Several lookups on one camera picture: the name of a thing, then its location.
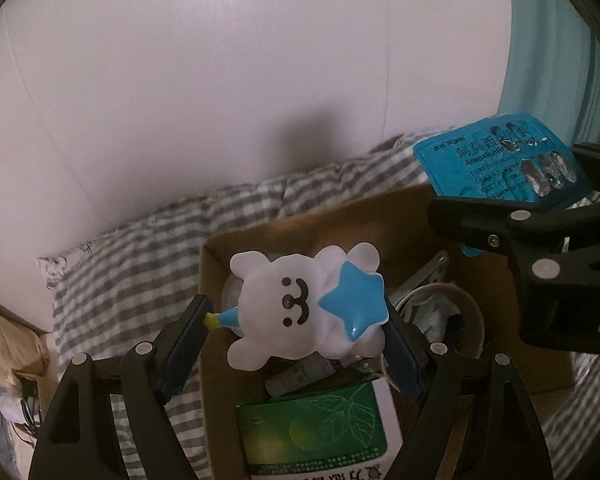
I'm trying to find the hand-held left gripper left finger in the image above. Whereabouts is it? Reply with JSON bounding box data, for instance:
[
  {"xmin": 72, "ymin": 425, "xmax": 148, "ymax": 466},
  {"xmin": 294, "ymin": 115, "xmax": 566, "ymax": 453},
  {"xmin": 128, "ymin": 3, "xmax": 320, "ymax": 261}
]
[{"xmin": 27, "ymin": 294, "xmax": 215, "ymax": 480}]

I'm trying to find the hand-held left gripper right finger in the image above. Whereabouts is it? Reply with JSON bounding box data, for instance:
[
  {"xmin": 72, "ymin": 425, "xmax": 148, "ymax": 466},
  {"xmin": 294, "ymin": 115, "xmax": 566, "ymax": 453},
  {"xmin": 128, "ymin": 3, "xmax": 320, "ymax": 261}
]
[{"xmin": 382, "ymin": 300, "xmax": 553, "ymax": 480}]

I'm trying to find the blue blister pack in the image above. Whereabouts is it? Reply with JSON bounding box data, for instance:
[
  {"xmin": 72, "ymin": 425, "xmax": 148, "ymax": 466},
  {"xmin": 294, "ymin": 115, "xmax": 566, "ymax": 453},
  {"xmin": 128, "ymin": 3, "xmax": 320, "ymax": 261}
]
[{"xmin": 412, "ymin": 112, "xmax": 593, "ymax": 257}]

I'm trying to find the roll of tape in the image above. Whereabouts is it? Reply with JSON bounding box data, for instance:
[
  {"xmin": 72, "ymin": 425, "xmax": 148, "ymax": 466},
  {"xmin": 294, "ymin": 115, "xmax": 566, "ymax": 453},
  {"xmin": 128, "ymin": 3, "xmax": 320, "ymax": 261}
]
[{"xmin": 390, "ymin": 282, "xmax": 486, "ymax": 362}]

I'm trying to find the white bear toy blue star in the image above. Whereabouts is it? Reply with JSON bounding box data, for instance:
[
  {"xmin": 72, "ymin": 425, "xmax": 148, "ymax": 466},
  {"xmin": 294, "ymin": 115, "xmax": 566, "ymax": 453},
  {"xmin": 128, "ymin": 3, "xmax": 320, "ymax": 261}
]
[{"xmin": 203, "ymin": 242, "xmax": 388, "ymax": 373}]

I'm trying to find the cardboard box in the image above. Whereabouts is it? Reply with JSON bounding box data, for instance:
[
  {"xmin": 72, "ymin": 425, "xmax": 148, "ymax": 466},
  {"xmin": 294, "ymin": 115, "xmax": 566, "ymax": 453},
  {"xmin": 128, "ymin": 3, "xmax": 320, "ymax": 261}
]
[{"xmin": 199, "ymin": 182, "xmax": 576, "ymax": 480}]

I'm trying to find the white ointment tube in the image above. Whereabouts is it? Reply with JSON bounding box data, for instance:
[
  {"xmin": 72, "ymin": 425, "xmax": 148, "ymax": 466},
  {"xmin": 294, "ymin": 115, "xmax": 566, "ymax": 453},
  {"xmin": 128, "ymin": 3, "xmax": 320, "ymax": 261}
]
[{"xmin": 265, "ymin": 355, "xmax": 342, "ymax": 397}]

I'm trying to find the green medicine box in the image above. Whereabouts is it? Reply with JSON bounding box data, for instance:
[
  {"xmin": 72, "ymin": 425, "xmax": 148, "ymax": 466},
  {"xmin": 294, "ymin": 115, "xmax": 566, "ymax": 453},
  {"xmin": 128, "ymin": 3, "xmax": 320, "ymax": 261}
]
[{"xmin": 236, "ymin": 377, "xmax": 404, "ymax": 479}]

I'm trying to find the grey checked blanket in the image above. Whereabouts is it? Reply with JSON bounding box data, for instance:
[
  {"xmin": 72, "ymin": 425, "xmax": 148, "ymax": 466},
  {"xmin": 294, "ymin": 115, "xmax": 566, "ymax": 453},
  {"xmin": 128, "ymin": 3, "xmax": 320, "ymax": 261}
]
[{"xmin": 37, "ymin": 130, "xmax": 600, "ymax": 480}]

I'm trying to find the green curtain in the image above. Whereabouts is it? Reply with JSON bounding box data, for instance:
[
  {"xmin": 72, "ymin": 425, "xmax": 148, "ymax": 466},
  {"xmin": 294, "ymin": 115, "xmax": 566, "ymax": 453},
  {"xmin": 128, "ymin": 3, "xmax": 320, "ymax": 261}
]
[{"xmin": 495, "ymin": 0, "xmax": 600, "ymax": 152}]

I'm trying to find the floral print pillow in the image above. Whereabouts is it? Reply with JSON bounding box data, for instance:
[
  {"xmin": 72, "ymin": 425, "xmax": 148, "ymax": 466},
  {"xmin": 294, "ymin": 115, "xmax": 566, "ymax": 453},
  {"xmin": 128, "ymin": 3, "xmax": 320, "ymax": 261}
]
[{"xmin": 36, "ymin": 242, "xmax": 97, "ymax": 294}]

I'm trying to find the beige pillow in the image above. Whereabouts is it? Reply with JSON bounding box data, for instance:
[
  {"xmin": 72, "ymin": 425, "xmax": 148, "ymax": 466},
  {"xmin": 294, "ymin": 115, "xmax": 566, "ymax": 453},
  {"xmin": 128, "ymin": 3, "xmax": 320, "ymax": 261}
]
[{"xmin": 0, "ymin": 302, "xmax": 51, "ymax": 376}]

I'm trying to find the white crumpled cloth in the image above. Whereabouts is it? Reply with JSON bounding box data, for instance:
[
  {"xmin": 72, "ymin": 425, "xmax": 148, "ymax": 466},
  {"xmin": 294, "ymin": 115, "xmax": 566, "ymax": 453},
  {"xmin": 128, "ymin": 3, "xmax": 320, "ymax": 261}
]
[{"xmin": 0, "ymin": 394, "xmax": 40, "ymax": 426}]

